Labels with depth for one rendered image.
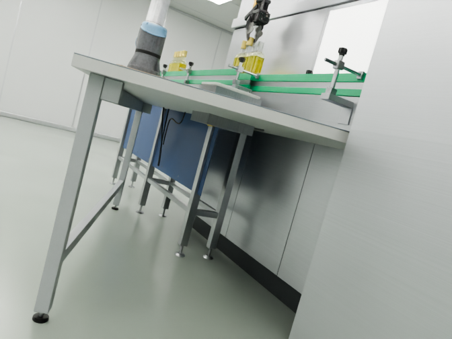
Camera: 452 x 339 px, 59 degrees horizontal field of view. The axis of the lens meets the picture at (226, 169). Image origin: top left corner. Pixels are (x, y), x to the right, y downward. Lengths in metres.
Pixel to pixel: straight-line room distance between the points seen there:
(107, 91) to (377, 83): 0.71
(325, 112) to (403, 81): 0.46
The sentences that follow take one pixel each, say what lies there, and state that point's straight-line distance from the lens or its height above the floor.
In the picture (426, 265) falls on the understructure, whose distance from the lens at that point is 0.94.
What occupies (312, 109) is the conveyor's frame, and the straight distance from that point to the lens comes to 1.52.
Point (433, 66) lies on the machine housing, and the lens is 1.03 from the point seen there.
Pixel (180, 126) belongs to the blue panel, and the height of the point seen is 0.63.
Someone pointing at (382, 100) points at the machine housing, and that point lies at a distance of 1.08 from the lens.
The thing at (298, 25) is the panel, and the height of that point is 1.26.
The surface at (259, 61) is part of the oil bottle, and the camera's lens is 2.04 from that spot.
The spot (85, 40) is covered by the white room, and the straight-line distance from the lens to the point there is 7.71.
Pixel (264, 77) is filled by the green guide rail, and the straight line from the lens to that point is 1.88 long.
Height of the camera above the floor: 0.65
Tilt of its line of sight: 5 degrees down
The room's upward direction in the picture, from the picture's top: 15 degrees clockwise
